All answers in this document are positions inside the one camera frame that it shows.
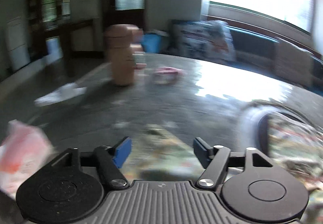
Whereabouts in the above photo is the colourful patterned fleece garment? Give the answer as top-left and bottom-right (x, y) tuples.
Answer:
(121, 113), (322, 223)

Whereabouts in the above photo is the dark storage bag with zipper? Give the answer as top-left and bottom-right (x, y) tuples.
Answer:
(235, 99), (314, 155)

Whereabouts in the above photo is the white paper sheet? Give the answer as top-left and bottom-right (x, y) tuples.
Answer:
(34, 83), (87, 107)

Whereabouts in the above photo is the small pink toy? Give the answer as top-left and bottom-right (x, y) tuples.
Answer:
(153, 66), (184, 85)

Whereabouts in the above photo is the pink white plastic bag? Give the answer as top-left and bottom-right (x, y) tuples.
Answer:
(1, 120), (54, 199)

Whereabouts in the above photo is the tan plush toy with eyes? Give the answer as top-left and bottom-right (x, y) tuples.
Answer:
(105, 24), (146, 86)

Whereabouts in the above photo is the butterfly print pillow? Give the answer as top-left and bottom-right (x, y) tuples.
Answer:
(170, 20), (237, 64)

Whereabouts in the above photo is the blue corner sofa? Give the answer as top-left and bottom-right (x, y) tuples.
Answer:
(161, 25), (323, 89)

